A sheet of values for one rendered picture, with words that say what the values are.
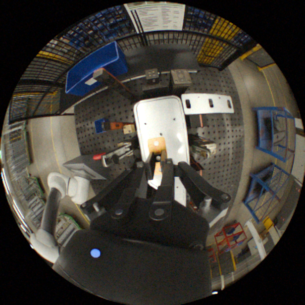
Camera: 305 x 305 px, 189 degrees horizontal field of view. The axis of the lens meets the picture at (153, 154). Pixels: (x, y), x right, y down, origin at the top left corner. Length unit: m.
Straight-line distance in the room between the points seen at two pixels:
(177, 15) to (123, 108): 0.78
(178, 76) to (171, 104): 0.14
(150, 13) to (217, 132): 0.90
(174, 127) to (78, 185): 0.76
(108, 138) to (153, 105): 0.53
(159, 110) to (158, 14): 0.50
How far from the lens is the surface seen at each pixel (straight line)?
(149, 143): 0.22
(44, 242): 0.58
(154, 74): 0.45
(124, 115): 0.83
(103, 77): 0.41
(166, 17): 0.54
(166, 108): 0.48
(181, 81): 0.46
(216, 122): 0.88
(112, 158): 0.30
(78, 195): 0.86
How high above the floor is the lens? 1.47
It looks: 74 degrees down
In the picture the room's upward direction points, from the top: 159 degrees counter-clockwise
